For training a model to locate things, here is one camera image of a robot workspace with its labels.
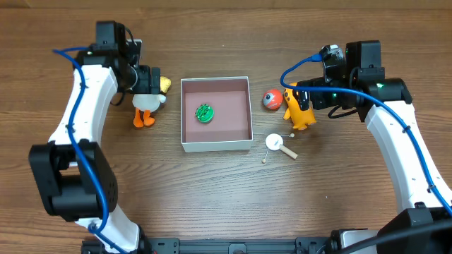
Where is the white plush duck toy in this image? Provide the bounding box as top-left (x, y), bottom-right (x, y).
top-left (132, 76), bottom-right (172, 128)

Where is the orange dinosaur figure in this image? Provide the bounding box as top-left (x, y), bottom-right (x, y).
top-left (283, 88), bottom-right (316, 131)

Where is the green plastic spinning top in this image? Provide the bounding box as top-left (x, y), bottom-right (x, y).
top-left (195, 104), bottom-right (215, 123)

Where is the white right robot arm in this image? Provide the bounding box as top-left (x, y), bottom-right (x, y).
top-left (297, 78), bottom-right (451, 253)

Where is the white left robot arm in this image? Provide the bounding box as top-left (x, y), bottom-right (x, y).
top-left (28, 65), bottom-right (154, 253)

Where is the red ball with eye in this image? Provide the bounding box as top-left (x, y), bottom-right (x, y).
top-left (262, 89), bottom-right (283, 110)

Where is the white box with pink interior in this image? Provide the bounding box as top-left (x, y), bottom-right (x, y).
top-left (181, 76), bottom-right (254, 152)

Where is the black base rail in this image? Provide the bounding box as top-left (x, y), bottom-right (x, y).
top-left (81, 237), bottom-right (336, 254)

